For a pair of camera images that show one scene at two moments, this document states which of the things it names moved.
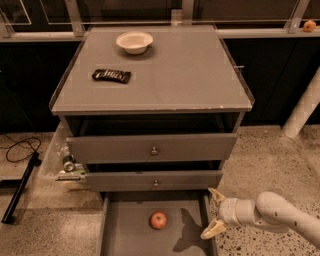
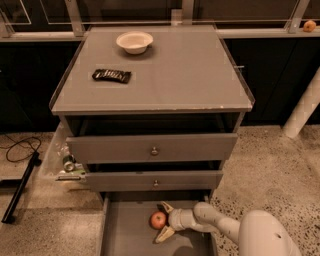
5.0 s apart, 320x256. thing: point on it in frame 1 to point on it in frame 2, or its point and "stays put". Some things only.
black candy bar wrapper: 112,75 stays put
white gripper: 228,211 to 175,219
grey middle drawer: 153,180 stays put
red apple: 158,220 stays put
